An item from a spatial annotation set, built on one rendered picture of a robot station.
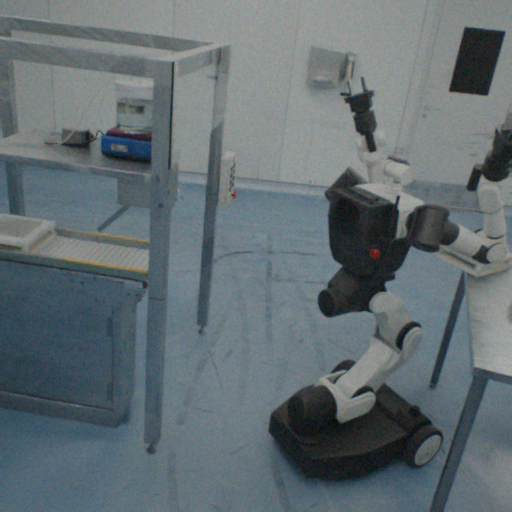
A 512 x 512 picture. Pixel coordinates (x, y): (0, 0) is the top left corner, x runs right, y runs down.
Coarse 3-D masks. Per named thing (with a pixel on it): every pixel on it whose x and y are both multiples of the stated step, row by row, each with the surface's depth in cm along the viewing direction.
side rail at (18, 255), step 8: (0, 248) 213; (0, 256) 213; (8, 256) 213; (16, 256) 212; (24, 256) 212; (32, 256) 211; (40, 256) 211; (48, 256) 211; (48, 264) 212; (56, 264) 211; (64, 264) 211; (72, 264) 210; (80, 264) 210; (88, 264) 209; (96, 272) 210; (104, 272) 210; (112, 272) 209; (120, 272) 209; (128, 272) 208; (136, 272) 208
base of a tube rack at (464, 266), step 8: (440, 256) 253; (448, 256) 250; (456, 264) 246; (464, 264) 244; (488, 264) 247; (496, 264) 248; (504, 264) 249; (472, 272) 240; (480, 272) 239; (488, 272) 242
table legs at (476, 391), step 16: (464, 288) 275; (448, 320) 284; (448, 336) 287; (432, 384) 301; (480, 384) 180; (480, 400) 182; (464, 416) 186; (464, 432) 189; (464, 448) 191; (448, 464) 195; (448, 480) 198
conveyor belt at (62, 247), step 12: (60, 240) 234; (72, 240) 235; (36, 252) 221; (48, 252) 222; (60, 252) 223; (72, 252) 224; (84, 252) 226; (96, 252) 227; (108, 252) 228; (120, 252) 229; (132, 252) 230; (144, 252) 232; (120, 264) 219; (132, 264) 220; (144, 264) 222; (120, 276) 212
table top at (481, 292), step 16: (464, 272) 248; (496, 272) 246; (480, 288) 229; (496, 288) 231; (480, 304) 216; (496, 304) 217; (480, 320) 204; (496, 320) 205; (480, 336) 194; (496, 336) 195; (480, 352) 184; (496, 352) 185; (480, 368) 176; (496, 368) 176
